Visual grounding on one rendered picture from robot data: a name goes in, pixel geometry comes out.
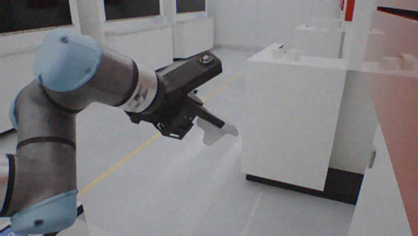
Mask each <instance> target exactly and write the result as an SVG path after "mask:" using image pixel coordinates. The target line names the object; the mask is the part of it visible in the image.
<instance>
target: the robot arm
mask: <svg viewBox="0 0 418 236"><path fill-rule="evenodd" d="M33 71H34V77H35V79H34V80H33V81H31V83H30V84H28V85H26V86H25V87H24V88H23V89H21V90H20V91H19V93H18V94H17V95H16V98H15V99H14V101H13V102H12V103H11V104H10V107H9V119H10V121H11V122H12V123H13V127H14V128H15V129H16V130H17V131H18V136H17V144H16V154H13V153H11V154H7V153H3V152H0V218H1V217H9V218H10V223H11V229H12V231H13V233H15V234H18V235H42V234H47V233H54V232H59V231H61V230H65V229H68V228H69V227H70V226H73V225H74V224H75V220H76V218H77V206H78V204H77V194H78V190H77V162H76V115H77V114H79V113H80V112H81V111H83V110H84V109H85V108H87V107H88V106H89V105H90V104H91V103H92V102H99V103H101V104H103V105H108V106H111V107H114V108H118V109H123V110H124V112H125V113H126V114H127V115H128V116H129V119H130V121H131V122H132V123H134V124H138V125H139V123H140V121H143V122H149V123H151V124H153V126H154V127H155V128H156V129H157V130H158V131H159V132H160V133H161V134H162V135H163V136H166V137H171V138H175V139H177V140H182V139H183V138H184V136H185V135H186V134H187V132H189V130H191V128H192V127H193V126H194V125H195V124H194V123H193V120H194V119H195V118H196V117H198V118H197V126H198V127H199V128H200V129H201V130H204V135H203V139H202V142H203V143H204V144H205V145H207V146H211V145H213V144H214V143H215V142H216V141H218V140H219V139H220V138H221V137H222V136H223V135H225V134H227V133H229V134H232V135H234V136H238V135H239V132H238V130H237V128H236V126H235V125H233V124H231V123H230V122H229V121H227V120H226V119H223V118H222V117H221V116H220V115H219V114H217V113H216V112H215V111H213V110H211V109H210V108H205V107H204V106H203V104H204V103H203V102H202V101H201V100H200V99H199V98H198V97H197V95H196V94H197V93H198V89H197V87H199V86H200V85H202V84H205V83H207V82H208V81H209V80H211V79H213V78H215V77H217V76H218V75H220V73H222V63H221V60H220V59H219V58H218V57H217V56H216V55H215V54H214V53H212V52H211V51H209V50H206V51H204V52H202V53H201V54H199V55H198V56H196V57H194V58H193V59H191V60H189V61H188V62H186V63H183V64H182V65H180V66H178V67H176V68H174V69H173V70H171V71H169V72H168V73H166V74H164V75H162V76H161V75H160V74H159V73H158V72H155V71H154V70H153V69H151V68H149V67H147V66H145V65H143V64H142V63H140V62H138V61H136V60H134V59H131V58H130V57H126V56H124V55H122V54H120V53H118V52H117V51H115V50H113V49H111V48H108V47H107V46H104V45H102V44H101V43H99V42H98V41H97V40H94V39H93V38H92V37H88V36H84V35H82V34H77V33H76V32H74V31H71V30H70V29H65V28H56V29H54V30H53V31H51V32H50V33H49V34H47V35H46V37H44V38H43V42H42V45H41V46H40V47H39V48H38V50H37V53H36V55H35V58H34V65H33ZM159 123H160V124H159ZM158 124H159V126H157V125H158ZM158 127H159V128H158ZM171 134H176V135H179V136H178V137H176V136H174V135H171Z"/></svg>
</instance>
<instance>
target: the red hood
mask: <svg viewBox="0 0 418 236"><path fill-rule="evenodd" d="M374 6H376V9H375V10H373V13H372V18H371V25H370V28H369V34H368V35H369V36H368V40H367V44H366V53H365V55H364V62H363V65H362V71H363V74H364V79H365V82H366V85H367V87H368V90H369V94H370V96H371V99H372V104H373V107H374V109H375V112H376V115H377V117H378V124H379V125H380V128H381V132H382V134H383V136H384V142H385V145H386V147H387V151H388V155H389V157H390V160H391V163H392V167H393V171H394V173H395V177H396V181H397V183H398V188H399V191H400V193H401V198H402V201H403V205H404V208H405V211H406V216H407V218H408V223H409V226H410V230H411V234H412V236H418V0H375V4H374Z"/></svg>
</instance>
